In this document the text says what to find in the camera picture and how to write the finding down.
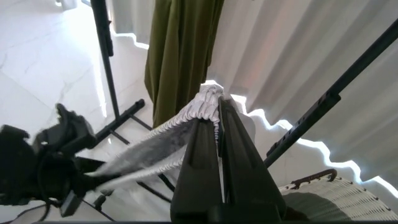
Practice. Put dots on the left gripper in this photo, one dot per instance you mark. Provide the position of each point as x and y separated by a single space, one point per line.
59 174

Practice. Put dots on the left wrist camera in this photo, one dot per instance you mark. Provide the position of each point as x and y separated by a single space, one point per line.
71 130

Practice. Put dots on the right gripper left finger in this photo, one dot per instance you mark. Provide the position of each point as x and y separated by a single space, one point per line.
199 180

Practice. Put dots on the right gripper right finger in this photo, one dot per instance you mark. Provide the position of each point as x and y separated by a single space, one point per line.
252 186

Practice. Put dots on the white curtain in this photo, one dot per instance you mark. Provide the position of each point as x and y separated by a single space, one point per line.
280 46

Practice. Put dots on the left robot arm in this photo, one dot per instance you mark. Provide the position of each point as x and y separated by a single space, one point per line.
15 161

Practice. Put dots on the black clothes rack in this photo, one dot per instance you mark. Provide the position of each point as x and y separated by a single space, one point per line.
104 46

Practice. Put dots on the white laundry basket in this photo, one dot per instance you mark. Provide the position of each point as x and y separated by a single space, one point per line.
342 193

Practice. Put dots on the pale grey shorts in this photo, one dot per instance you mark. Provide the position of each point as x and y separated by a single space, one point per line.
202 105

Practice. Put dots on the green long-sleeved shirt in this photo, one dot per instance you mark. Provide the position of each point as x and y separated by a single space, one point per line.
180 62

